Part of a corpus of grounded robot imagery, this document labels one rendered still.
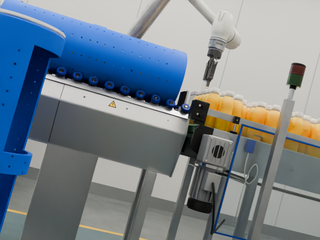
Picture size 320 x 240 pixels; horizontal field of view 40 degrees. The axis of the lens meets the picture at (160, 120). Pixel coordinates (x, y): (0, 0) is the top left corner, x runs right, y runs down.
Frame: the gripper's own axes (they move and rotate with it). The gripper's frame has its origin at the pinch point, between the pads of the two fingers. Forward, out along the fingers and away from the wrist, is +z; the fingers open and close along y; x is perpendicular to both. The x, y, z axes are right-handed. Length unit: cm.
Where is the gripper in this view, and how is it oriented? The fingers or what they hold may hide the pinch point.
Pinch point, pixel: (205, 87)
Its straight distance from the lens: 233.4
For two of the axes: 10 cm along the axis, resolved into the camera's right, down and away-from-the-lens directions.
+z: -2.7, 9.6, -0.4
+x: 9.5, 2.7, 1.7
